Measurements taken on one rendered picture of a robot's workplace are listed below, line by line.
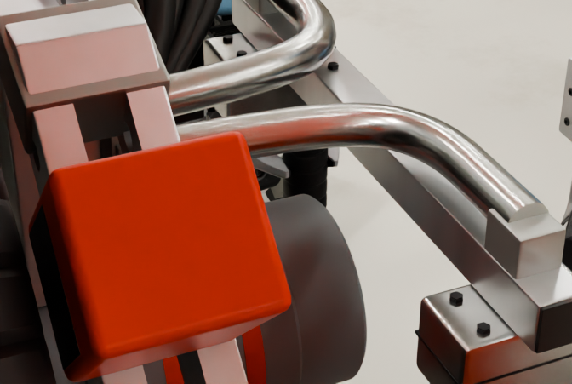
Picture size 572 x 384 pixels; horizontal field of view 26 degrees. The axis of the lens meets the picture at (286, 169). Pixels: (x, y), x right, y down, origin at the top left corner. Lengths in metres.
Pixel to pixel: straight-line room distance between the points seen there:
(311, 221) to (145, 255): 0.36
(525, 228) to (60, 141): 0.24
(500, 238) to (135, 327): 0.26
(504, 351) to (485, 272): 0.04
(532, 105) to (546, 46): 0.31
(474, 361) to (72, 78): 0.25
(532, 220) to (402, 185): 0.11
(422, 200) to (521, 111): 2.12
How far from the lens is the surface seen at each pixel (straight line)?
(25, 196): 0.69
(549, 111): 2.83
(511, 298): 0.64
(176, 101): 0.74
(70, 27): 0.56
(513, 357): 0.66
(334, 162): 0.99
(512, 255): 0.63
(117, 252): 0.44
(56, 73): 0.55
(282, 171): 0.98
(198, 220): 0.44
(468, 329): 0.65
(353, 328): 0.78
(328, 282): 0.77
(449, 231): 0.69
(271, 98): 0.92
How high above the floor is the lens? 1.36
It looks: 32 degrees down
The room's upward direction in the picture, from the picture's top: straight up
